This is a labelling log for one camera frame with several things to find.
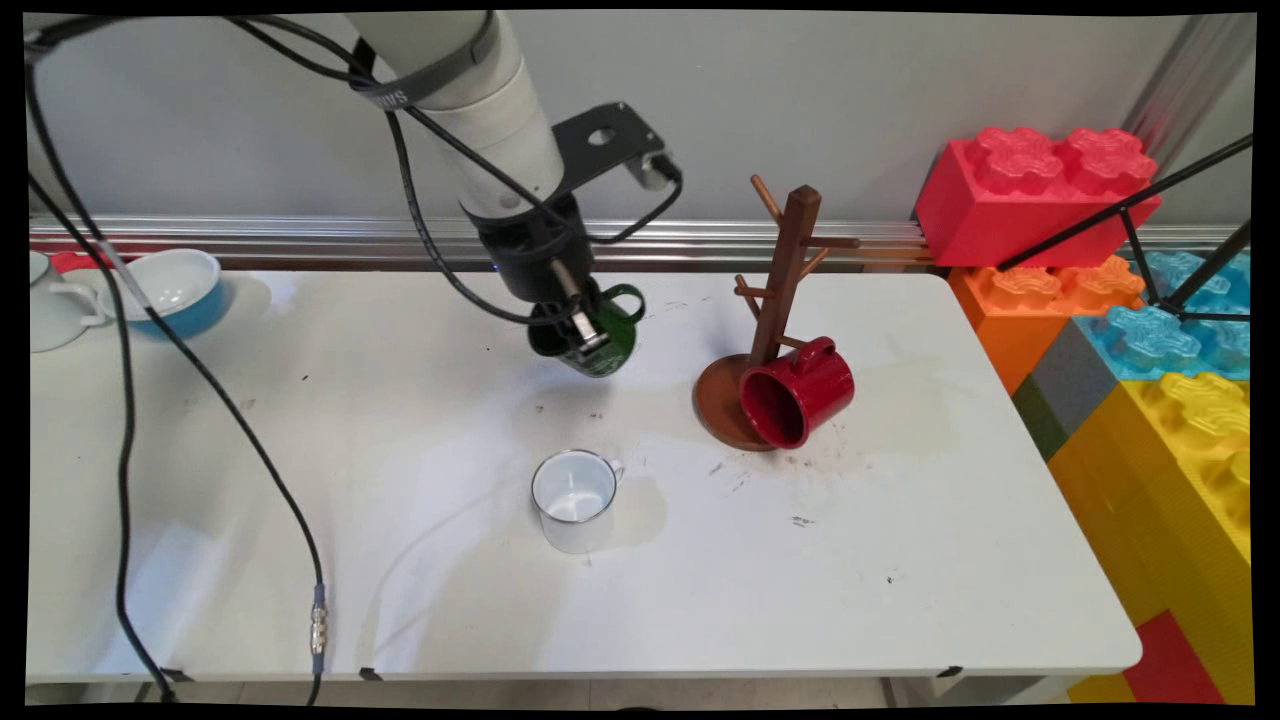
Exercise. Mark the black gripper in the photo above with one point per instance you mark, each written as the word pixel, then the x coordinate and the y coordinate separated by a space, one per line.
pixel 535 250

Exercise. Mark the green mug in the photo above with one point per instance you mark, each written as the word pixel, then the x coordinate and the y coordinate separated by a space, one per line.
pixel 612 345

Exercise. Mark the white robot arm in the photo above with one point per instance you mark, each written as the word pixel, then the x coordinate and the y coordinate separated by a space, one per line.
pixel 480 110

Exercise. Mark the white enamel mug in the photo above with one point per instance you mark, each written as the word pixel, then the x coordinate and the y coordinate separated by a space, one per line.
pixel 575 535

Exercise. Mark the brown wooden mug tree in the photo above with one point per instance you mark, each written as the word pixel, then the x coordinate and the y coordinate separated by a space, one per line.
pixel 790 260

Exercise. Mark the red mug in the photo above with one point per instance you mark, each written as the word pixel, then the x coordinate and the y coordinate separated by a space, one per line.
pixel 815 385

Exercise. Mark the blue and white bowl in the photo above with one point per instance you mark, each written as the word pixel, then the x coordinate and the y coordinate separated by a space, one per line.
pixel 190 310

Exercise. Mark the orange giant toy brick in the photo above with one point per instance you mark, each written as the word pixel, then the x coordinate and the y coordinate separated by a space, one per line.
pixel 1010 320

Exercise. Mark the red giant toy brick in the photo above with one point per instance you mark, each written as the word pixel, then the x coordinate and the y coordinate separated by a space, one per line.
pixel 1000 210

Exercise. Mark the dark green giant toy brick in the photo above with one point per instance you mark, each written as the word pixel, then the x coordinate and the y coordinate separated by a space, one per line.
pixel 1040 420

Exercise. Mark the small red object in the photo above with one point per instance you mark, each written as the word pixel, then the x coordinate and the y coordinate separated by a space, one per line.
pixel 75 262

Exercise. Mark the grey giant toy brick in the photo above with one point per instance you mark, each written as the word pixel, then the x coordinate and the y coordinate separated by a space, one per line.
pixel 1075 385

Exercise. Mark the black tripod legs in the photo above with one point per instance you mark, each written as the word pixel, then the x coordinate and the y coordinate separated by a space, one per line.
pixel 1135 235

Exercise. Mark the cyan giant toy brick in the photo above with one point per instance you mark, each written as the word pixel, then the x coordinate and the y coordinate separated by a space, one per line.
pixel 1150 340

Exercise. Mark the yellow giant toy brick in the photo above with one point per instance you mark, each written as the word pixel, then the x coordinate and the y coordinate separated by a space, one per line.
pixel 1160 500

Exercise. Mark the flat red toy brick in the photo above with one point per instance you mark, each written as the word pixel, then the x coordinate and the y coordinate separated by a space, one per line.
pixel 1175 665

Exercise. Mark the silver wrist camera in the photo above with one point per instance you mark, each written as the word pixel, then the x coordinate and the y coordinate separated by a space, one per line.
pixel 655 170

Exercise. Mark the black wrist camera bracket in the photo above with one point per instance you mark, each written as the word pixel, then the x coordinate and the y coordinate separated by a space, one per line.
pixel 635 130

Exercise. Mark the aluminium rail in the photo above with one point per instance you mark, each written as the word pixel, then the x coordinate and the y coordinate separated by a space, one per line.
pixel 300 235

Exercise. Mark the aluminium profile post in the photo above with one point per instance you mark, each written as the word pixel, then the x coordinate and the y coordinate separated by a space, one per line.
pixel 1190 80

